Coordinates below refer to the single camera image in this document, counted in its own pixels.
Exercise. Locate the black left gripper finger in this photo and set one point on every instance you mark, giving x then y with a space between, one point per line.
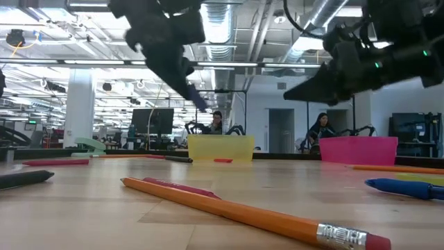
173 76

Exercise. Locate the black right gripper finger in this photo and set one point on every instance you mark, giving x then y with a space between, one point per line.
322 88

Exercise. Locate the red crayon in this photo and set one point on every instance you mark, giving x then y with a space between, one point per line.
180 187
55 162
155 156

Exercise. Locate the black pen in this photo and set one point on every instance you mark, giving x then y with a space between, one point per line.
178 159
24 178

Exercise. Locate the blue pen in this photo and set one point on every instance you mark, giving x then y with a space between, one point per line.
402 188

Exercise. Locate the black idle robot arm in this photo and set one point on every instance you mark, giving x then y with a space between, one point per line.
237 129
360 130
194 126

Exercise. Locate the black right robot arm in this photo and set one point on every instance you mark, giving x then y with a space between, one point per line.
399 17

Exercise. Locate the person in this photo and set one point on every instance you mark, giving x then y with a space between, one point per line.
320 130
215 126

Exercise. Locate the black monitor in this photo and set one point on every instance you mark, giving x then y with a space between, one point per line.
152 121

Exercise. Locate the long ceiling light strip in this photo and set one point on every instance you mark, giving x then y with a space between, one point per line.
225 64

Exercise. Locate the grey door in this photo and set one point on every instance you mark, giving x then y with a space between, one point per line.
281 135

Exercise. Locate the pink plastic bin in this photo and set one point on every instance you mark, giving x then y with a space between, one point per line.
357 151

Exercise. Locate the black equipment rack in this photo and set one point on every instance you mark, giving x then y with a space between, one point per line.
406 132

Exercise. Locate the yellow plastic bin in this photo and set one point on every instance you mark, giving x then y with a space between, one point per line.
220 147

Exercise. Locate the red eraser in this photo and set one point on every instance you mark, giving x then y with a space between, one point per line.
223 160

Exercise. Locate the white pillar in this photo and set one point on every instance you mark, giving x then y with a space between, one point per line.
79 111

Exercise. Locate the mint green stapler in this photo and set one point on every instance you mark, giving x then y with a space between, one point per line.
90 144

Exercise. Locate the green exit sign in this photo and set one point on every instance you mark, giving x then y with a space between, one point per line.
32 122

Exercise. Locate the black ceiling-hung device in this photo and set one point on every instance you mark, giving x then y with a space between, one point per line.
15 37

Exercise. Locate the black frame stand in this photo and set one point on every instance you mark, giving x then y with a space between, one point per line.
354 118
229 91

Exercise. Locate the silver ventilation duct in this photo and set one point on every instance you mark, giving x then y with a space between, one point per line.
216 27

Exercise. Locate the silver round duct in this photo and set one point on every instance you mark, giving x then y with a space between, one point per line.
324 14

